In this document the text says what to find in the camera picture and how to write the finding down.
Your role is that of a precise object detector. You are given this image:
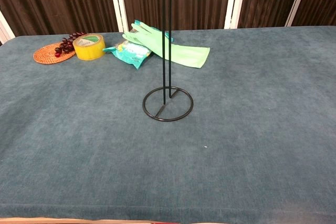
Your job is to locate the yellow packing tape roll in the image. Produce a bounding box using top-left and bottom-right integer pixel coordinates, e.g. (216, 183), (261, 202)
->
(72, 33), (107, 61)

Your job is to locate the green rubber glove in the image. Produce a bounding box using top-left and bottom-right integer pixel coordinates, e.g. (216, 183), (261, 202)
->
(122, 23), (211, 69)

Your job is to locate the teal wet wipes pack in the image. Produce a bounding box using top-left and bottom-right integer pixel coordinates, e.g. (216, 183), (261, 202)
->
(102, 19), (174, 70)

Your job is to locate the blue-grey velvet tablecloth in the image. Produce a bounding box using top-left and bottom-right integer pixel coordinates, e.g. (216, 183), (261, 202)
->
(0, 25), (336, 224)

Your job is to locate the dark red grape bunch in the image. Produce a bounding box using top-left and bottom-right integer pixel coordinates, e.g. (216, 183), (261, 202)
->
(54, 32), (87, 58)

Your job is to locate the round woven rattan coaster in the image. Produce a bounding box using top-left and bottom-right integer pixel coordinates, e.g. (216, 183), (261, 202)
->
(33, 41), (77, 65)

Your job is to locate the white-framed brown folding screen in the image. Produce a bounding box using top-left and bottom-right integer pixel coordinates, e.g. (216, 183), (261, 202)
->
(0, 0), (336, 46)

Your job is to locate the black wire paper towel holder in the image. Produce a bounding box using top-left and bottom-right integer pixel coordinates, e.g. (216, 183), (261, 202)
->
(142, 0), (194, 122)

